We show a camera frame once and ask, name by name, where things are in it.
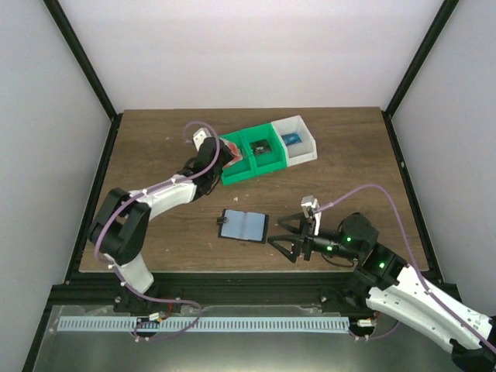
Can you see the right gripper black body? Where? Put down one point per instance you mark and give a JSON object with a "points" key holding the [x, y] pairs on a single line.
{"points": [[307, 242]]}

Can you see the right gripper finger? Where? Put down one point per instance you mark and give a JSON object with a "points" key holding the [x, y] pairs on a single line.
{"points": [[289, 245], [295, 224]]}

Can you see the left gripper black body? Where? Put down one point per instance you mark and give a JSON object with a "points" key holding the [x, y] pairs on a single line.
{"points": [[225, 158]]}

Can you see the black frame post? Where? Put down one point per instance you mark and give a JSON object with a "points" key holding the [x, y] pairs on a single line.
{"points": [[63, 23], [432, 34]]}

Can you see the light blue cable duct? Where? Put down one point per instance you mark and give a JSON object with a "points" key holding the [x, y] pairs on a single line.
{"points": [[76, 323]]}

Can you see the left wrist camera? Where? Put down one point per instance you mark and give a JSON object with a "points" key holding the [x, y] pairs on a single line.
{"points": [[200, 136]]}

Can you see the left black side rail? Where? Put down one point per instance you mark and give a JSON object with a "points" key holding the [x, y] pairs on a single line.
{"points": [[96, 187]]}

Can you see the red striped credit card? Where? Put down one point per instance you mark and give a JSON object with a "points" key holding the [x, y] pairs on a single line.
{"points": [[235, 152]]}

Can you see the right black side rail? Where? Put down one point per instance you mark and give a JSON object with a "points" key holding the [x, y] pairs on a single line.
{"points": [[434, 271]]}

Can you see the black frame post right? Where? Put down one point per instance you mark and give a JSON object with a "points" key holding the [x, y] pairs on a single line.
{"points": [[432, 34]]}

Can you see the black card in bin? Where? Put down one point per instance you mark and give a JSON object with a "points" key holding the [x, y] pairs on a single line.
{"points": [[260, 147]]}

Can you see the black side rail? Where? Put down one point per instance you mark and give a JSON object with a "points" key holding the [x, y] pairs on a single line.
{"points": [[434, 271], [96, 187]]}

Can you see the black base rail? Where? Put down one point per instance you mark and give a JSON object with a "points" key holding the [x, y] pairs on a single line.
{"points": [[324, 290]]}

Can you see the large green storage bin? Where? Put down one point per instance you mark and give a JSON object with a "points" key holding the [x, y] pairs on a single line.
{"points": [[244, 167]]}

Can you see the blue card in bin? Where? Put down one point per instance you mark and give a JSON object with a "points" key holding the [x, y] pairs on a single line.
{"points": [[290, 139]]}

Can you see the black frame post left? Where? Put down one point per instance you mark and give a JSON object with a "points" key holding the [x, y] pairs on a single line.
{"points": [[63, 23]]}

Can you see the metal front plate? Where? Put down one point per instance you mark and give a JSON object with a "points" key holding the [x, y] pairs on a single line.
{"points": [[398, 349]]}

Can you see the white storage bin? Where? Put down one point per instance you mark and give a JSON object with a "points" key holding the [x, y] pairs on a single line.
{"points": [[298, 143]]}

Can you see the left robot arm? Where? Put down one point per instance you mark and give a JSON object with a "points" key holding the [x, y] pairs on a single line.
{"points": [[119, 227]]}

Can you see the black leather card holder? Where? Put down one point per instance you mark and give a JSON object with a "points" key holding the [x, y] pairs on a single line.
{"points": [[249, 227]]}

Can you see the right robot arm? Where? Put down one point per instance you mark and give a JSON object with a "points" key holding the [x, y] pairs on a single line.
{"points": [[386, 283]]}

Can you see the middle green storage bin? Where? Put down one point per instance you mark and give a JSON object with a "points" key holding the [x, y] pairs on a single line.
{"points": [[268, 162]]}

